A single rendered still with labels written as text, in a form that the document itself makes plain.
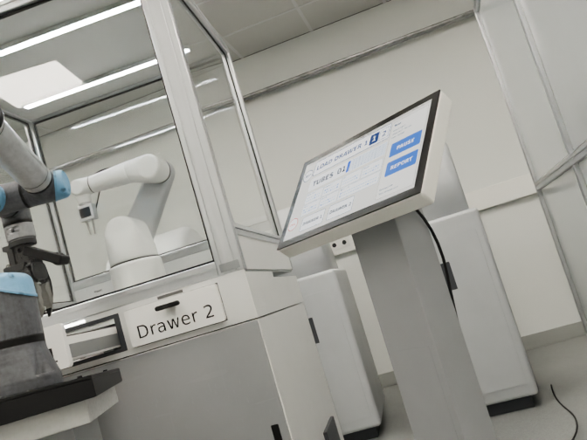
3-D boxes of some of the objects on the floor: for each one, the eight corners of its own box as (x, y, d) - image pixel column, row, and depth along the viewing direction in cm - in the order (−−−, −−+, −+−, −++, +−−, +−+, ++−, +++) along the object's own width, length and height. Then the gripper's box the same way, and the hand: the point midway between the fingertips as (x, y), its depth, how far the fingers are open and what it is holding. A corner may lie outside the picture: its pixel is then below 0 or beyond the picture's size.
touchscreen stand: (521, 691, 121) (360, 176, 133) (356, 641, 154) (239, 233, 166) (627, 560, 154) (490, 158, 166) (473, 542, 187) (368, 209, 199)
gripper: (17, 247, 179) (35, 322, 176) (-8, 245, 168) (11, 325, 165) (44, 238, 178) (64, 313, 175) (22, 236, 167) (41, 316, 164)
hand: (46, 311), depth 170 cm, fingers open, 3 cm apart
